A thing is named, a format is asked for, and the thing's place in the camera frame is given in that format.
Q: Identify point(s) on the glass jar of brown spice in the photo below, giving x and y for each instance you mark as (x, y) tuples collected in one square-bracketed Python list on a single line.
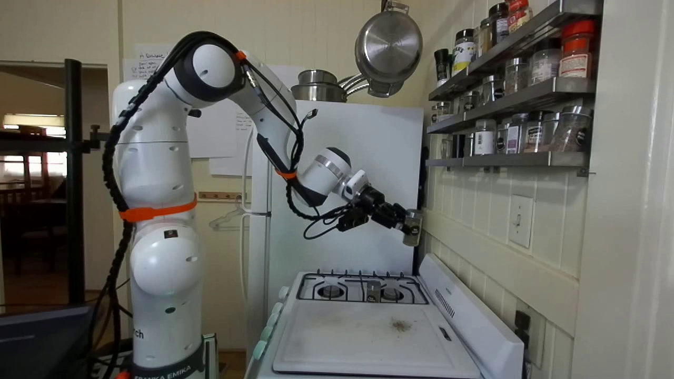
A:
[(413, 234)]

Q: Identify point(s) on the white gas stove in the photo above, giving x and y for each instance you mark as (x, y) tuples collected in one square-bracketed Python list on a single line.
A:
[(477, 329)]

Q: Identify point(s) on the cream wall light switch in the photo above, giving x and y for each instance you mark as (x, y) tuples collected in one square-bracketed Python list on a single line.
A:
[(522, 222)]

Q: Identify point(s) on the dark grey monitor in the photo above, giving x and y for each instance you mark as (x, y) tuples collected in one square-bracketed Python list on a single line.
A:
[(35, 345)]

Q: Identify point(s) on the large white label spice bottle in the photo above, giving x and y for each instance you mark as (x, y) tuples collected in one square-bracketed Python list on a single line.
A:
[(465, 55)]

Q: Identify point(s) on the steel wall spice rack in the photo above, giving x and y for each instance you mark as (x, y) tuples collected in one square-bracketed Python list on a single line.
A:
[(506, 161)]

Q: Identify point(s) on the black spice bottle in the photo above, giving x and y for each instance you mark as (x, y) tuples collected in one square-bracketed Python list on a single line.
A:
[(442, 66)]

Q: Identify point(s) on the grey spice jar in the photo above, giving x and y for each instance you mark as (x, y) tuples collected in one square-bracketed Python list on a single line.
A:
[(374, 294)]

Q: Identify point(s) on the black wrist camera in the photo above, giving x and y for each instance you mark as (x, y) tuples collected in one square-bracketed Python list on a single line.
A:
[(353, 220)]

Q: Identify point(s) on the red spice bottle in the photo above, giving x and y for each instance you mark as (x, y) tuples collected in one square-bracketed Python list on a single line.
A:
[(518, 15)]

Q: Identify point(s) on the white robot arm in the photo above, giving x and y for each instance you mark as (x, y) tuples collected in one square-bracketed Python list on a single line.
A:
[(155, 161)]

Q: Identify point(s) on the white refrigerator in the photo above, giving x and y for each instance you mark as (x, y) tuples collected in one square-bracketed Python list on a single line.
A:
[(380, 139)]

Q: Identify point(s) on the pink label spice bottle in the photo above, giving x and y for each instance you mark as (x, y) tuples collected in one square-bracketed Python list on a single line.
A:
[(512, 138)]

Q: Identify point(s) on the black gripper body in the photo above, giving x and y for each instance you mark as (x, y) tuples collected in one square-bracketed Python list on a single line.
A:
[(384, 210)]

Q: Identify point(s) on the steel pot with lid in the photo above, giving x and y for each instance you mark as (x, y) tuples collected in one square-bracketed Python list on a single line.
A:
[(316, 87)]

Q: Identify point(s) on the red cap spice jar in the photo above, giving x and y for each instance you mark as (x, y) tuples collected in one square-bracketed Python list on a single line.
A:
[(577, 59)]

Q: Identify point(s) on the teal stove knob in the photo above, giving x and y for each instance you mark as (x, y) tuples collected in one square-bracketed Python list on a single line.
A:
[(260, 348), (270, 321), (283, 292)]

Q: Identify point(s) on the dark wooden chair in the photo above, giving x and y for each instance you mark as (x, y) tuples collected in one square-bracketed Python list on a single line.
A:
[(28, 211)]

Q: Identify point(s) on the small hanging steel pan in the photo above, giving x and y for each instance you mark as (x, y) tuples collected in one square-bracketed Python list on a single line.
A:
[(382, 90)]

